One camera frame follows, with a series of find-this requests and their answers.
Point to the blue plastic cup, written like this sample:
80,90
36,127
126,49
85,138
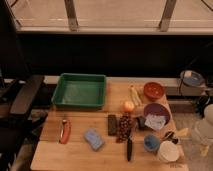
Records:
151,143

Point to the purple bowl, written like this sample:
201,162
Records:
158,110

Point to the orange handled tool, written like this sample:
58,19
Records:
65,131

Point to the orange peach fruit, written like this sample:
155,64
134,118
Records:
128,106

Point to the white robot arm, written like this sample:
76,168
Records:
201,132

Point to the white plastic cup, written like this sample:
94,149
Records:
168,152

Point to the small dark object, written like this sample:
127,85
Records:
141,122

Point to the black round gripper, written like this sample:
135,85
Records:
170,135

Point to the black handled knife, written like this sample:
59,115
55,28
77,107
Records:
129,145

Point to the yellow banana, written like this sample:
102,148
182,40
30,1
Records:
135,96

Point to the red bowl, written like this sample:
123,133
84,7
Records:
153,91

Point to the dark rectangular block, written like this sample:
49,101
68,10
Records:
112,125

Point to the white crumpled paper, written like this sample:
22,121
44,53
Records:
155,122

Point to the dark grape bunch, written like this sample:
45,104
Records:
124,128

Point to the blue sponge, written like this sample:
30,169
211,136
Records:
94,139

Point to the green plastic tray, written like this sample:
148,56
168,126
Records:
80,91

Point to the round blue grey disc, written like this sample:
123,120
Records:
191,78

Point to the black office chair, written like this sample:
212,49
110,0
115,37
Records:
18,90

